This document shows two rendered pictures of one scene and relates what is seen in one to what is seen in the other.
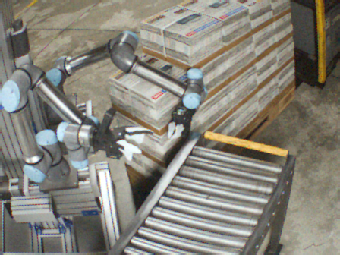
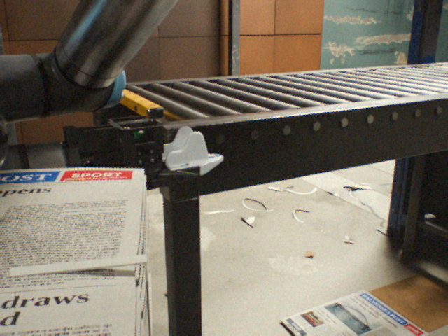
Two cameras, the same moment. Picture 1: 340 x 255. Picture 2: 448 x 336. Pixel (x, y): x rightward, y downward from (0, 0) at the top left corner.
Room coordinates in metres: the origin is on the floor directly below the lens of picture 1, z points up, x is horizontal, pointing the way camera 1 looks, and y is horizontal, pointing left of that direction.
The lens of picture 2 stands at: (2.35, 0.34, 0.96)
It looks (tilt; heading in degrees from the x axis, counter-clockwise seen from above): 18 degrees down; 212
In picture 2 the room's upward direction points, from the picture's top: straight up
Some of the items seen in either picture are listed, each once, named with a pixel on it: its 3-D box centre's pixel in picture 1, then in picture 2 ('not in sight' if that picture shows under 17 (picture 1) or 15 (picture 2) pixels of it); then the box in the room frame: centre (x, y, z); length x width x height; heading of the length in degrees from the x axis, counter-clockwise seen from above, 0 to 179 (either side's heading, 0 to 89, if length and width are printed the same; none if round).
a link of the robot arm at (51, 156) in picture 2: not in sight; (49, 171); (2.02, -0.11, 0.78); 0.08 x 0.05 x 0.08; 59
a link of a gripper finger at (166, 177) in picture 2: not in sight; (166, 174); (1.91, -0.02, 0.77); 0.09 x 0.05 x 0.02; 149
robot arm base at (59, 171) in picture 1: (54, 164); not in sight; (1.63, 0.55, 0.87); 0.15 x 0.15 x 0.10
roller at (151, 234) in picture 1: (190, 245); (348, 92); (1.16, -0.02, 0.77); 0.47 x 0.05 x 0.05; 59
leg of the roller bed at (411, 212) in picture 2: not in sight; (421, 180); (0.47, 0.10, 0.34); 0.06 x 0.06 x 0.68; 59
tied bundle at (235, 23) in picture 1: (214, 19); not in sight; (2.65, -0.36, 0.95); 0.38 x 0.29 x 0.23; 42
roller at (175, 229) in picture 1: (196, 234); (329, 94); (1.21, -0.05, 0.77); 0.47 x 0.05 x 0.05; 59
